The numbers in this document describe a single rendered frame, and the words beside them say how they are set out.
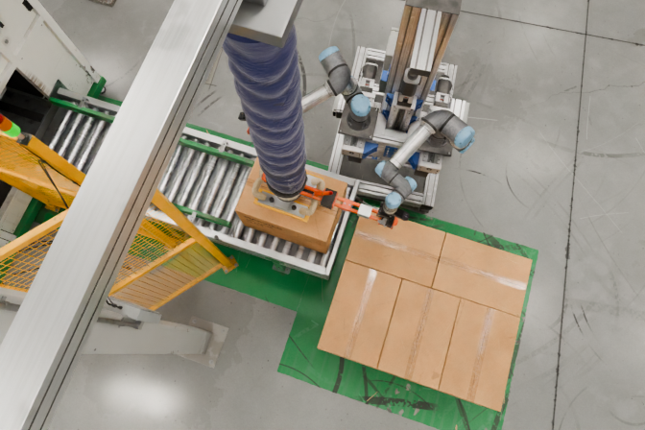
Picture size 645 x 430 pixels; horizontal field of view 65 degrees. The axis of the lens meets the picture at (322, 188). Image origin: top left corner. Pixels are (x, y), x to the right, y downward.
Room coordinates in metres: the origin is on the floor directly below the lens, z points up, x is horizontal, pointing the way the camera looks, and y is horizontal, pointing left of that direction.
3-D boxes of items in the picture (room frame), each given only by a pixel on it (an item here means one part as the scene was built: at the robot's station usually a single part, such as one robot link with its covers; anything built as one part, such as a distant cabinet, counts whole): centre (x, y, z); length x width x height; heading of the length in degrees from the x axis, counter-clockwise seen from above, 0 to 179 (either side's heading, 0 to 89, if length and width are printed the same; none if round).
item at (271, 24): (0.94, 0.19, 2.85); 0.30 x 0.30 x 0.05; 71
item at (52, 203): (1.01, 1.68, 1.05); 1.17 x 0.10 x 2.10; 71
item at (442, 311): (0.31, -0.68, 0.34); 1.20 x 1.00 x 0.40; 71
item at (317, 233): (0.93, 0.19, 0.75); 0.60 x 0.40 x 0.40; 69
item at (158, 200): (0.47, 1.05, 1.05); 0.87 x 0.10 x 2.10; 123
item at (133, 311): (0.20, 0.87, 1.62); 0.20 x 0.05 x 0.30; 71
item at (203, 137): (1.51, 0.86, 0.50); 2.31 x 0.05 x 0.19; 71
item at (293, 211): (0.84, 0.23, 1.10); 0.34 x 0.10 x 0.05; 69
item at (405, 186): (0.80, -0.41, 1.50); 0.11 x 0.11 x 0.08; 45
